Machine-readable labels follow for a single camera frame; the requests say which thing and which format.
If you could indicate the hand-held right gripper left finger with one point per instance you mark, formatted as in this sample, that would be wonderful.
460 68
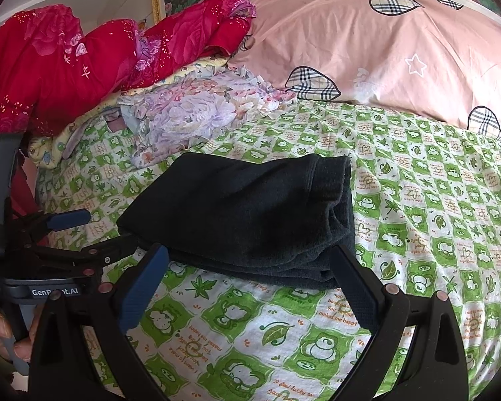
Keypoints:
144 288

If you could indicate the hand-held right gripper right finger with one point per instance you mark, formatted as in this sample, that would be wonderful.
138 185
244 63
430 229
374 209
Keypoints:
359 288

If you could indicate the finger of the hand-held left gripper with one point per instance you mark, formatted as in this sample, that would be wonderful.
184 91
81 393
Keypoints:
108 247
67 220

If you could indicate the dark navy pants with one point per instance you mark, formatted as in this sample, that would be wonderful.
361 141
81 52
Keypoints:
242 217

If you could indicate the plain red cloth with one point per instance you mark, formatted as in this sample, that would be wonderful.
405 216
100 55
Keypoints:
23 188

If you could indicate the yellow printed cloth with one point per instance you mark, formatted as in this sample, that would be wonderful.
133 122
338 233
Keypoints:
50 150

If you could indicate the green checked bed sheet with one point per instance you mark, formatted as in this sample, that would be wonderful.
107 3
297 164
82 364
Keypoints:
421 225

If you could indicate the red floral quilt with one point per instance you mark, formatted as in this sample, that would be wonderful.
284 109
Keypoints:
46 71

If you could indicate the lilac floral cloth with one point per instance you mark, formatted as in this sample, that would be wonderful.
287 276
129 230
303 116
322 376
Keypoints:
183 112

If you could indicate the pink pillow with plaid hearts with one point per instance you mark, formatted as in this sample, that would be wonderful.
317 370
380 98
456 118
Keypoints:
350 41

